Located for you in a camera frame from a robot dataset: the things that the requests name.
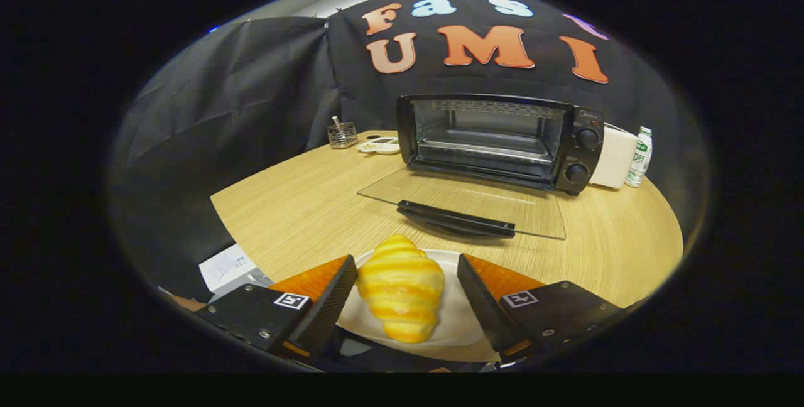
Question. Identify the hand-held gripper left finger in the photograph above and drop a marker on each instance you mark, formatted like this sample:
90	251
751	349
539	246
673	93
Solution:
330	309

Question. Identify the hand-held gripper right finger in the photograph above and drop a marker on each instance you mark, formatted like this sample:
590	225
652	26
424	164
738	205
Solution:
487	309

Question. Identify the yellow croissant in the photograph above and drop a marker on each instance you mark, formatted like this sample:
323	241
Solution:
402	287

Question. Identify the black toaster oven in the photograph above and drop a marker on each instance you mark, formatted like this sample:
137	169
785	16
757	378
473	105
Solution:
581	159

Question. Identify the white bread toaster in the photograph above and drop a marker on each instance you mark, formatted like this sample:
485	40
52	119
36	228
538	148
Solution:
612	159

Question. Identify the white plate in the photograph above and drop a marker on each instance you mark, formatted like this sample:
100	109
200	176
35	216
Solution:
455	319

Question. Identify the white cardboard box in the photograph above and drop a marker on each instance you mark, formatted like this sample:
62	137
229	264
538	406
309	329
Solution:
226	267

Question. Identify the plastic bottle green label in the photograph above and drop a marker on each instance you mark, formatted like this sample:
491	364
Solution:
639	159

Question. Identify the black backdrop cloth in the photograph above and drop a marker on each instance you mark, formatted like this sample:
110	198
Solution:
251	80

